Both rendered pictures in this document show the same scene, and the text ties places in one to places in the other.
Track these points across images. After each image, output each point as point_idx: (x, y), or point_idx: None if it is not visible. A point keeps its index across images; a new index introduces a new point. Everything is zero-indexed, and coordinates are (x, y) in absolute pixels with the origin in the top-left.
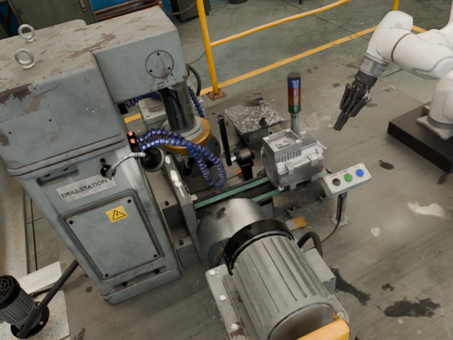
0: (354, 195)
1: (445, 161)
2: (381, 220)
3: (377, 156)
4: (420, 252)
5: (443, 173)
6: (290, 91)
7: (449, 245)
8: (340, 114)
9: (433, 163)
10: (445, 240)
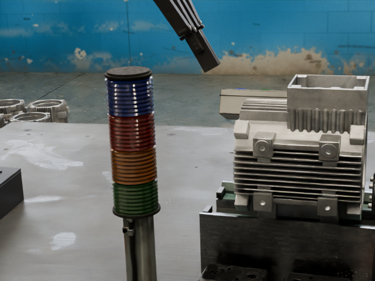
0: (192, 232)
1: (15, 183)
2: (206, 201)
3: (42, 255)
4: (217, 172)
5: (25, 202)
6: (154, 121)
7: (176, 166)
8: (201, 33)
9: (7, 212)
10: (171, 169)
